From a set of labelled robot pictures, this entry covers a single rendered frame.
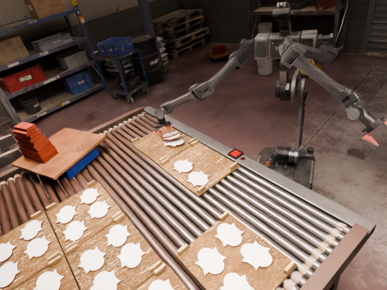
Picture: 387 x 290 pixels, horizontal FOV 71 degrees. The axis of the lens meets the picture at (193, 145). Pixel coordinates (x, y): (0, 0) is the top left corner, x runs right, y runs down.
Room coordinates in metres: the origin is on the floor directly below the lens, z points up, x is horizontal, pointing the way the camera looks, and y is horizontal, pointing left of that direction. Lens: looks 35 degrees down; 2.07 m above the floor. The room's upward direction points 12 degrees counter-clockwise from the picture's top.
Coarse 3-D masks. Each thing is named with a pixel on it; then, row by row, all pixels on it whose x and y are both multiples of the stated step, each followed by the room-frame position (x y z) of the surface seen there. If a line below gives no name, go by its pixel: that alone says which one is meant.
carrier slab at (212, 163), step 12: (180, 156) 1.53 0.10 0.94; (192, 156) 1.50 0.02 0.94; (204, 156) 1.47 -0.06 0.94; (216, 156) 1.45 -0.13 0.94; (168, 168) 1.42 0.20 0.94; (204, 168) 1.35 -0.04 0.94; (216, 168) 1.32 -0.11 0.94; (228, 168) 1.30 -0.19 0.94; (180, 180) 1.28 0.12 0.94; (216, 180) 1.21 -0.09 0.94; (192, 192) 1.16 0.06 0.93
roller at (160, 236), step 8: (96, 168) 1.62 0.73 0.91; (104, 176) 1.50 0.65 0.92; (112, 184) 1.40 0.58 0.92; (120, 192) 1.30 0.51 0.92; (128, 200) 1.21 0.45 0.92; (136, 208) 1.13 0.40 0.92; (144, 216) 1.06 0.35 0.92; (152, 224) 0.99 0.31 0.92; (152, 232) 0.95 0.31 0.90; (160, 232) 0.93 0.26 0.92; (160, 240) 0.89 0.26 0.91; (168, 240) 0.88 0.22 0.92; (168, 248) 0.83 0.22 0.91; (176, 248) 0.82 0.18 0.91
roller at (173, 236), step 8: (104, 160) 1.71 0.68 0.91; (104, 168) 1.62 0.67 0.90; (112, 168) 1.59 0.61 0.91; (112, 176) 1.50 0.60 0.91; (120, 184) 1.39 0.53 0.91; (128, 192) 1.29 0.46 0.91; (136, 200) 1.21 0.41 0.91; (144, 200) 1.20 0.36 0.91; (144, 208) 1.13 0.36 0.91; (152, 208) 1.12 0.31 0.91; (152, 216) 1.05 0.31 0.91; (160, 224) 0.98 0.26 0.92; (168, 232) 0.92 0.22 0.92; (176, 240) 0.86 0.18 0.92
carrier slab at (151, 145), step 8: (160, 128) 1.96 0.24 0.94; (144, 136) 1.88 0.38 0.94; (152, 136) 1.86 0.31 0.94; (160, 136) 1.84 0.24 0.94; (184, 136) 1.76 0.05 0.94; (136, 144) 1.79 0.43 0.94; (144, 144) 1.77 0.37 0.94; (152, 144) 1.74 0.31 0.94; (160, 144) 1.72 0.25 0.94; (184, 144) 1.66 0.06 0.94; (144, 152) 1.66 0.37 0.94; (152, 152) 1.64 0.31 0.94; (160, 152) 1.62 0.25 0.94; (168, 152) 1.60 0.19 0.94; (176, 152) 1.58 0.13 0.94; (152, 160) 1.56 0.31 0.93
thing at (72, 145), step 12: (60, 132) 2.05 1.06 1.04; (72, 132) 2.01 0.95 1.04; (84, 132) 1.96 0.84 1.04; (60, 144) 1.85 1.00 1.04; (72, 144) 1.81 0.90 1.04; (84, 144) 1.77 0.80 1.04; (96, 144) 1.75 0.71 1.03; (60, 156) 1.68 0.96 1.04; (72, 156) 1.65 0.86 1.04; (24, 168) 1.62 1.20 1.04; (36, 168) 1.59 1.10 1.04; (48, 168) 1.56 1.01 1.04; (60, 168) 1.53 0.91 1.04
